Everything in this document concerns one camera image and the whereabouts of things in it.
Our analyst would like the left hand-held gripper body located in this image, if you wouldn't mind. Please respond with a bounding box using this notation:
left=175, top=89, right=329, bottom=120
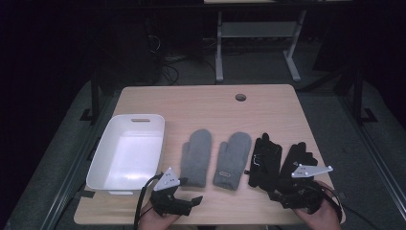
left=149, top=166, right=194, bottom=218

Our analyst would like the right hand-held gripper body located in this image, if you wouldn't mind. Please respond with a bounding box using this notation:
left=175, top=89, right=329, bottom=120
left=281, top=163, right=334, bottom=215

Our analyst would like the plain grey mitten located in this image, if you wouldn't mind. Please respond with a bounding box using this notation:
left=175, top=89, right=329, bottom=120
left=179, top=128, right=213, bottom=189

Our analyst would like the black glove with white print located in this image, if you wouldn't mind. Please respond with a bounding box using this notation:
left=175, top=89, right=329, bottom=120
left=277, top=141, right=319, bottom=193

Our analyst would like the grey mitten with label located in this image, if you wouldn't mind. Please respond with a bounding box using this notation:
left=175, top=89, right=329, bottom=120
left=213, top=131, right=253, bottom=192

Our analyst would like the white plastic bin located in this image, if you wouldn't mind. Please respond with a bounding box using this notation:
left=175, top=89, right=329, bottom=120
left=85, top=113, right=167, bottom=196

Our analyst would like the person's left hand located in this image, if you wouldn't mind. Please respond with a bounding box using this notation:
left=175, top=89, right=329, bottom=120
left=138, top=209, right=182, bottom=230

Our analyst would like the person's right hand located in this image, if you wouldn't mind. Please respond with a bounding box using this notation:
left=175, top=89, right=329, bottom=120
left=292, top=179, right=347, bottom=230

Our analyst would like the black glove with metal clip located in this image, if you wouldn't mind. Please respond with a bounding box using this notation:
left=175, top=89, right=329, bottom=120
left=244, top=132, right=283, bottom=195

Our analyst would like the dark computer tower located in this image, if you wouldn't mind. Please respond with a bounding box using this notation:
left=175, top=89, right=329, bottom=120
left=103, top=17, right=167, bottom=86

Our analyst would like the aluminium floor rail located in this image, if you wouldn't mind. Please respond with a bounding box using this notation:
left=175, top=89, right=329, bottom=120
left=39, top=94, right=116, bottom=230
left=338, top=95, right=406, bottom=221

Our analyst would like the black stand post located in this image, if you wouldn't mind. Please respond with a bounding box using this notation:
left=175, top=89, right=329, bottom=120
left=79, top=68, right=101, bottom=126
left=350, top=68, right=379, bottom=127

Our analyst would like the tangle of floor cables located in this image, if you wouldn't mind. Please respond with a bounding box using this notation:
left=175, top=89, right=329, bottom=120
left=161, top=36, right=218, bottom=86

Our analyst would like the white metal desk frame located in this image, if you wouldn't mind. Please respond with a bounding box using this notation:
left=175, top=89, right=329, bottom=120
left=214, top=9, right=308, bottom=83

